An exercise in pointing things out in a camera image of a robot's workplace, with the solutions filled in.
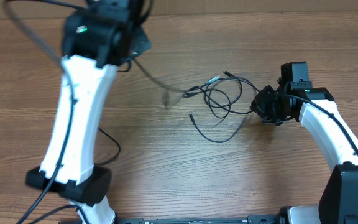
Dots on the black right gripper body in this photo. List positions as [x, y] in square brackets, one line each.
[270, 106]

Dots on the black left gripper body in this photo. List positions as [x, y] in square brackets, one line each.
[140, 42]

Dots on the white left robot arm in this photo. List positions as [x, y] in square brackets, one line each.
[96, 42]

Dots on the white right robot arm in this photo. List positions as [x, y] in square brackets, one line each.
[316, 110]

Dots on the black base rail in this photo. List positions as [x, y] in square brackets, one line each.
[251, 219]

